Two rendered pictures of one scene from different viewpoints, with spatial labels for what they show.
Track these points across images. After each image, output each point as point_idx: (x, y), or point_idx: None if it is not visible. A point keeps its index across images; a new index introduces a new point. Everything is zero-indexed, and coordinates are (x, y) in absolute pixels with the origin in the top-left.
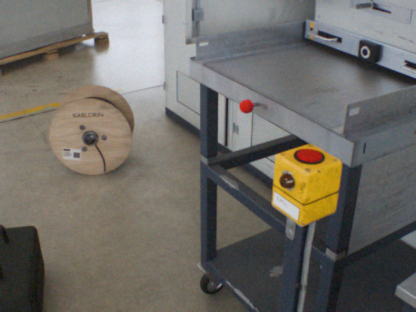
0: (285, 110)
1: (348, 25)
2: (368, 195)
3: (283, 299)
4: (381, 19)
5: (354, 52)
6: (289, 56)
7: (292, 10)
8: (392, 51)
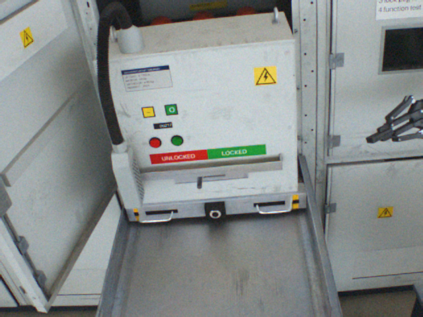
0: None
1: (178, 197)
2: None
3: None
4: (216, 181)
5: (196, 214)
6: (153, 257)
7: (86, 197)
8: (238, 201)
